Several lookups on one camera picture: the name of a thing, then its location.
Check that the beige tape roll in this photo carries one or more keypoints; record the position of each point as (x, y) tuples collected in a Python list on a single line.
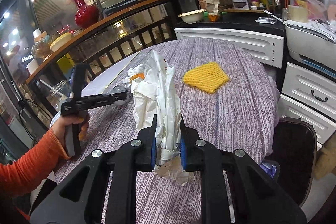
[(298, 14)]

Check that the white drawer cabinet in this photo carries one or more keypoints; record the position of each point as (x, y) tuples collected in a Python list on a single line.
[(310, 97)]

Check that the dark brown trash bin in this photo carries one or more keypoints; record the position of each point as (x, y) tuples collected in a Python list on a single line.
[(294, 151)]

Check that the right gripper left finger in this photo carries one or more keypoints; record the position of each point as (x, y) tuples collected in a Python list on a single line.
[(153, 142)]

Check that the white printer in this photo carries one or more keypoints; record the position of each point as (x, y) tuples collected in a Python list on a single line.
[(313, 41)]

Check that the red vase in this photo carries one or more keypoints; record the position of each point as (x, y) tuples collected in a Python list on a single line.
[(86, 15)]

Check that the cream bowl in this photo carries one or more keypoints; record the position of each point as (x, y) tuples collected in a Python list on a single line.
[(192, 16)]

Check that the orange left sleeve forearm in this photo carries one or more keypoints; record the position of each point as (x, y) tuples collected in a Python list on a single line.
[(25, 174)]

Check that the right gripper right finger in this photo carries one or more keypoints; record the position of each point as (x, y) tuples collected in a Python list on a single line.
[(182, 145)]

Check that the yellow foam net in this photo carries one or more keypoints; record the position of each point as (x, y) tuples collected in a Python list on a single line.
[(208, 77)]

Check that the left hand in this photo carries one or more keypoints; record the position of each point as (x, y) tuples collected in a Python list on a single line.
[(59, 127)]

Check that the white paper bag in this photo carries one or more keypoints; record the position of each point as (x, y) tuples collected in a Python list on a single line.
[(156, 94)]

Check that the purple plastic wrapper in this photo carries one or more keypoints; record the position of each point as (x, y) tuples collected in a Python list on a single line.
[(269, 168)]

